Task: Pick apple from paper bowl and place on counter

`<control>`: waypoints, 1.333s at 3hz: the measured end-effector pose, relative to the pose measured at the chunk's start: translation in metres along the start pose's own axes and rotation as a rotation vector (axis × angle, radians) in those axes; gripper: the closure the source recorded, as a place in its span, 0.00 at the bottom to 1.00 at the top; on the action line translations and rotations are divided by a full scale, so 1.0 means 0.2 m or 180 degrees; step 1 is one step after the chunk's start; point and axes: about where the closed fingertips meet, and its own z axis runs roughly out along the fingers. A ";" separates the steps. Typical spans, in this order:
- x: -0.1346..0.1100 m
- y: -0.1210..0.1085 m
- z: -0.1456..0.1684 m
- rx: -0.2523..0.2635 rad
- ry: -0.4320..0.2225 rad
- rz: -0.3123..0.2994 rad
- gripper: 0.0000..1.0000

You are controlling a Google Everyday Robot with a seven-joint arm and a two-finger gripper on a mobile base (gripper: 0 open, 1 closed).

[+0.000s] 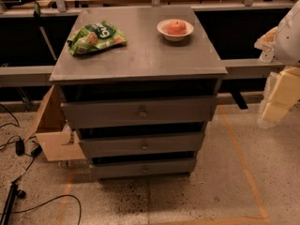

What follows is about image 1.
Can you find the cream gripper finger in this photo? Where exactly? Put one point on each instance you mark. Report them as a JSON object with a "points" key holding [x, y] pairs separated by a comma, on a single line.
{"points": [[281, 92]]}

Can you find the red apple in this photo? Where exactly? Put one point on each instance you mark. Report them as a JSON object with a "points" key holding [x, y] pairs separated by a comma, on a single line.
{"points": [[176, 27]]}

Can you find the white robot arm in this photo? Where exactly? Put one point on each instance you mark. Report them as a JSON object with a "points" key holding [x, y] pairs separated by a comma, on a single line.
{"points": [[282, 43]]}

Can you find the grey drawer cabinet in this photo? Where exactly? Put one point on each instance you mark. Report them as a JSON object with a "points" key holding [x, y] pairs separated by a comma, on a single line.
{"points": [[149, 66]]}

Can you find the middle grey drawer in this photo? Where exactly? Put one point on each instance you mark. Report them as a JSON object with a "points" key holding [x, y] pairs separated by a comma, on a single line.
{"points": [[140, 145]]}

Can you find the grey drawer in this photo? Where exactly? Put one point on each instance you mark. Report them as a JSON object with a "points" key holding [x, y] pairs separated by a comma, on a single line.
{"points": [[140, 145], [135, 112], [143, 168]]}

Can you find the bottom grey drawer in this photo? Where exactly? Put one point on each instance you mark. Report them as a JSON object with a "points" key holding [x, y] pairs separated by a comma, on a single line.
{"points": [[143, 168]]}

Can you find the green snack bag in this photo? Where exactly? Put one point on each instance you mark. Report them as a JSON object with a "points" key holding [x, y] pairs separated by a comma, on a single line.
{"points": [[95, 37]]}

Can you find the top grey drawer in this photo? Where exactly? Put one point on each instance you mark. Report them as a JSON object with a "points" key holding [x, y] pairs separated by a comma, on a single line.
{"points": [[135, 112]]}

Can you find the cardboard box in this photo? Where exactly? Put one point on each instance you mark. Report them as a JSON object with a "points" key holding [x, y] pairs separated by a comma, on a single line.
{"points": [[57, 140]]}

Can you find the black power adapter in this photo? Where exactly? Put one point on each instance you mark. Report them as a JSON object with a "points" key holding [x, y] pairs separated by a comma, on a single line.
{"points": [[19, 147]]}

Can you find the black stand leg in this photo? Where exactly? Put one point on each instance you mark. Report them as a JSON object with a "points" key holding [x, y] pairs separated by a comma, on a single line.
{"points": [[14, 192]]}

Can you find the grey metal rail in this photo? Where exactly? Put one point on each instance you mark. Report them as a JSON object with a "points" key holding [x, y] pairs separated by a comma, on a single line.
{"points": [[40, 75]]}

